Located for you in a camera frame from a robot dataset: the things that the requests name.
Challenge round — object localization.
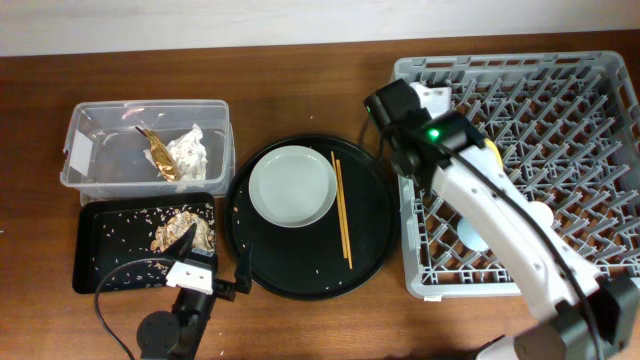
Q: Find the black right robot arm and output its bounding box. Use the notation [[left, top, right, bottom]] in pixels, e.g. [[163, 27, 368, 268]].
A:
[[364, 79, 639, 359]]

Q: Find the pile of food scraps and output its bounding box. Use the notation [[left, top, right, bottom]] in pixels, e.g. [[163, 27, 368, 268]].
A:
[[150, 211, 215, 252]]

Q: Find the white label on bin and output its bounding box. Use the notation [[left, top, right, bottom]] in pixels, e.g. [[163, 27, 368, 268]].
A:
[[69, 130, 93, 176]]

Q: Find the clear plastic bin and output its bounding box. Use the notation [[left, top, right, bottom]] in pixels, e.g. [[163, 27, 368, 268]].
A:
[[60, 99, 235, 204]]

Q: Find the grey dishwasher rack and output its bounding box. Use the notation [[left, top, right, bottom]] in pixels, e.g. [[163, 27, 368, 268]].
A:
[[392, 51, 639, 301]]

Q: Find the white napkin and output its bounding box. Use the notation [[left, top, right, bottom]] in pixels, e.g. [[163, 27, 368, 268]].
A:
[[143, 124, 207, 181]]

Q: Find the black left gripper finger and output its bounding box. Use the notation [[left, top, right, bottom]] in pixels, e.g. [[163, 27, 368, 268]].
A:
[[234, 245, 252, 294], [163, 224, 197, 259]]

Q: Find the light blue cup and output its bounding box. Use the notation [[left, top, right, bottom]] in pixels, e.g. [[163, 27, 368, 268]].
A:
[[456, 217, 489, 252]]

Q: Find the wooden chopstick right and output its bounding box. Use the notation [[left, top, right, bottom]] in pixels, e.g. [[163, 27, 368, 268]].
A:
[[336, 159, 353, 270]]

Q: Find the pink cup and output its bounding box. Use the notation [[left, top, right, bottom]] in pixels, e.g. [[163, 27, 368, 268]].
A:
[[529, 201, 554, 228]]

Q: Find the round black serving tray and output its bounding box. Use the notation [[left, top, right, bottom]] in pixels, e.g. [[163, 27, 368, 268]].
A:
[[223, 135, 400, 300]]

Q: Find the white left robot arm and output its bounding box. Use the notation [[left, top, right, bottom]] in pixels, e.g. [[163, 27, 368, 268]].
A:
[[136, 225, 252, 359]]

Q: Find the grey plate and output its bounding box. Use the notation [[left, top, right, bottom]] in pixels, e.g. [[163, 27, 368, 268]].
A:
[[249, 145, 337, 228]]

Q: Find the yellow bowl with scraps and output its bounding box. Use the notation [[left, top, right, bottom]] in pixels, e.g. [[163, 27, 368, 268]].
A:
[[484, 138, 504, 169]]

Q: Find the black rectangular tray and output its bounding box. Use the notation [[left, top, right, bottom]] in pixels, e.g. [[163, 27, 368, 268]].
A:
[[72, 193, 215, 294]]

